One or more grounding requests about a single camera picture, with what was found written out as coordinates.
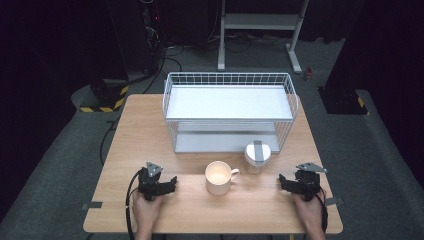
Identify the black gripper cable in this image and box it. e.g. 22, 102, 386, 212
124, 168, 146, 240
313, 188, 330, 234

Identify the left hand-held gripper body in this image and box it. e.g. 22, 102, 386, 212
137, 161, 168, 202

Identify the person's right hand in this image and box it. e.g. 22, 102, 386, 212
291, 193, 326, 234

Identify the cream mug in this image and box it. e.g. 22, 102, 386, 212
204, 160, 241, 197

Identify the glass jar with white lid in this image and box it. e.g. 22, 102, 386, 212
243, 140, 272, 176

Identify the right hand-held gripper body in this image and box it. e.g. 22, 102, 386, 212
293, 162, 328, 203

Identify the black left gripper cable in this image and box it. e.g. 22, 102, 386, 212
124, 168, 146, 240

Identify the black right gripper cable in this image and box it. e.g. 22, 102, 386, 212
313, 188, 330, 234

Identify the grey tape piece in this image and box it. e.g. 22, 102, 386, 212
81, 201, 104, 211
324, 196, 346, 207

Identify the person's left hand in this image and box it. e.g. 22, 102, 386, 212
131, 192, 165, 231

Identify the white metal stand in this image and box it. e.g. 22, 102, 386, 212
216, 0, 310, 75

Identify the white wire shelf rack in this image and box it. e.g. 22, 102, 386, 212
161, 71, 300, 155

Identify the black equipment tower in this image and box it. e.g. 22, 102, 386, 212
137, 0, 165, 75

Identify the black floor cable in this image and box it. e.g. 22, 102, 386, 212
142, 46, 184, 95

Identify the black base with striped edge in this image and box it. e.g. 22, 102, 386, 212
79, 77, 130, 114
317, 86, 371, 117

